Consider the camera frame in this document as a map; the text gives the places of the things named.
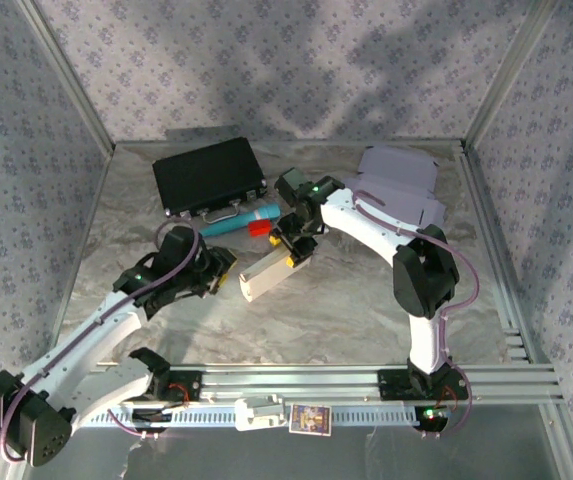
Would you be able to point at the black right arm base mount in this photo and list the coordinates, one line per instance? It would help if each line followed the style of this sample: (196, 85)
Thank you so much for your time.
(391, 385)

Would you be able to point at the teal cylindrical tube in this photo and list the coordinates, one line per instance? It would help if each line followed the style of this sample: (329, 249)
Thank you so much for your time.
(236, 224)

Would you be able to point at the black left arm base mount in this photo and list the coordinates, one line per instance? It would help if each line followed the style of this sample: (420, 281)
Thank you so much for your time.
(188, 387)

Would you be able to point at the aluminium rail beam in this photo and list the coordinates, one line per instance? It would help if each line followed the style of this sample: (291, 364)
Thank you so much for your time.
(291, 382)

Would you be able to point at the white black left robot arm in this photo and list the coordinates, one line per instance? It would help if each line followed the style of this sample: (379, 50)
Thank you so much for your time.
(81, 340)

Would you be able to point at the white plastic bracket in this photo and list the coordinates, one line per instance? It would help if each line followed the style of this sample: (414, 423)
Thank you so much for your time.
(251, 415)

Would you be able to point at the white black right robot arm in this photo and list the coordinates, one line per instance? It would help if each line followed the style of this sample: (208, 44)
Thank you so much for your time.
(356, 215)

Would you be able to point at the aluminium table side rail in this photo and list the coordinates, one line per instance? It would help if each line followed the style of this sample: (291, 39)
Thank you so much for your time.
(85, 240)
(485, 200)

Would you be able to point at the white cardboard mailer box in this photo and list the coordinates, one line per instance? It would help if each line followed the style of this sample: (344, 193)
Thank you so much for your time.
(401, 167)
(266, 280)

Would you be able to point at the black hard carry case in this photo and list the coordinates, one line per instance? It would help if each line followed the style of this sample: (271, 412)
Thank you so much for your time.
(206, 175)

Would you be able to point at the small red block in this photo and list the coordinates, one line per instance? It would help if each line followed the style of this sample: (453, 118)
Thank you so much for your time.
(259, 228)

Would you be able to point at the small picture card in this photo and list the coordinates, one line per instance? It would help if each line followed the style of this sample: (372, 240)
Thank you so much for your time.
(311, 419)

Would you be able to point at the aluminium frame post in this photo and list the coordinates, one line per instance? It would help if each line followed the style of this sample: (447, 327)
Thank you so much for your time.
(68, 75)
(511, 75)

